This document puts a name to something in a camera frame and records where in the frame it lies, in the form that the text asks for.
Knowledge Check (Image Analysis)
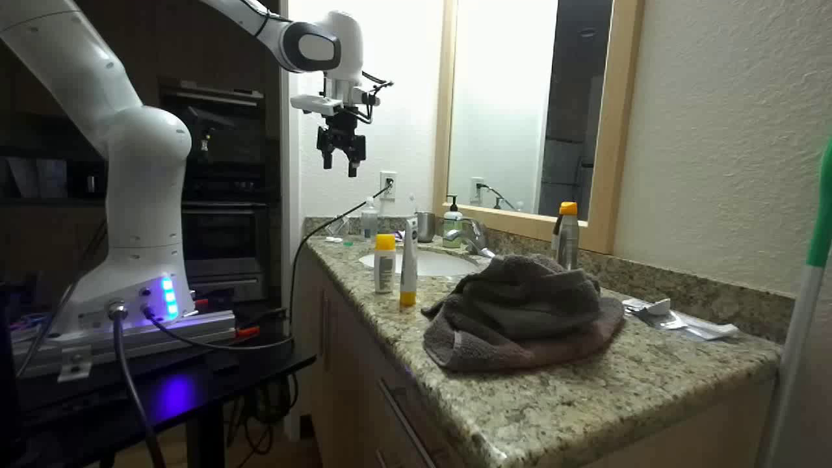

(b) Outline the grey cable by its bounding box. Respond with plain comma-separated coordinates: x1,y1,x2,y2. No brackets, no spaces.
104,298,169,468

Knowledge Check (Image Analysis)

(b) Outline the wood framed mirror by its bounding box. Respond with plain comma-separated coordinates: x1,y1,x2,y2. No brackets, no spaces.
430,0,650,257

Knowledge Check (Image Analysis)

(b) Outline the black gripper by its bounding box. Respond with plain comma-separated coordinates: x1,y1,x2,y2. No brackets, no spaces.
315,103,369,179

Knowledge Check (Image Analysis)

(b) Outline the chrome faucet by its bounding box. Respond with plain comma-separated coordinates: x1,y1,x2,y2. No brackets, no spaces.
460,216,505,263

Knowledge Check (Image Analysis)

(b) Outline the clear soap dispenser bottle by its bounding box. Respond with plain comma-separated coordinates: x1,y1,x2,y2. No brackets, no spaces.
439,193,468,248

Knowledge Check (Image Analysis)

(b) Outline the silver can with yellow cap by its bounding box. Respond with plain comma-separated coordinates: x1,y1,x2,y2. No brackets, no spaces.
373,232,400,296

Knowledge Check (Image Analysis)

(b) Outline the white sink basin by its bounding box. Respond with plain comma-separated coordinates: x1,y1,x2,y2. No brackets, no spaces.
357,245,488,283

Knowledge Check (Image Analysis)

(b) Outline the black power cable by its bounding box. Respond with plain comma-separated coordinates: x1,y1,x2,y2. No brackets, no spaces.
139,181,396,355

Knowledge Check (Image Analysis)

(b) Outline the crumpled clear plastic wrapper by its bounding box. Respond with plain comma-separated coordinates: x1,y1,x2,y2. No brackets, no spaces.
620,293,744,342

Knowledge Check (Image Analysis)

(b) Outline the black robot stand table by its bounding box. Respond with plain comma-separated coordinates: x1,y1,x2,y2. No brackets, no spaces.
0,335,319,468

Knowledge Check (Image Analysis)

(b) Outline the silver spray can orange cap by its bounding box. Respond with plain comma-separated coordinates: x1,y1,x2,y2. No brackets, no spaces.
551,201,582,272

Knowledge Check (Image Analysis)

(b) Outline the wooden vanity cabinet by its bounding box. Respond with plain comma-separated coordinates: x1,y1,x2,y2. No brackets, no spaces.
288,248,780,468

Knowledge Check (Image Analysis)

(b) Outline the grey brown towel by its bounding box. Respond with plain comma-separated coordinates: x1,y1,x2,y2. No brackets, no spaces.
419,251,630,378

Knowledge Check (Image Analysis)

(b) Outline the white tube with yellow cap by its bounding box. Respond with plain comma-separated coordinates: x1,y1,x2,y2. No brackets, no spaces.
399,216,422,311

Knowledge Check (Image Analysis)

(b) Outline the dark oven shelf unit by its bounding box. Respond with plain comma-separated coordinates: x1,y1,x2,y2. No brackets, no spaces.
158,75,286,307

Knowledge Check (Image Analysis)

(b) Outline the white wall outlet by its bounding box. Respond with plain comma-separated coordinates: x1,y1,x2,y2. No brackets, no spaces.
378,166,400,206

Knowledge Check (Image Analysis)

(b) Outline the green and white mop handle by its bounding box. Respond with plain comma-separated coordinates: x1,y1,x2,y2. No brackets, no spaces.
759,134,832,468

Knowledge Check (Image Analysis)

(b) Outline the robot base plate with lights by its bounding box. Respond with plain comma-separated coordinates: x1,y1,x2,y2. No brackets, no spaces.
10,293,243,379

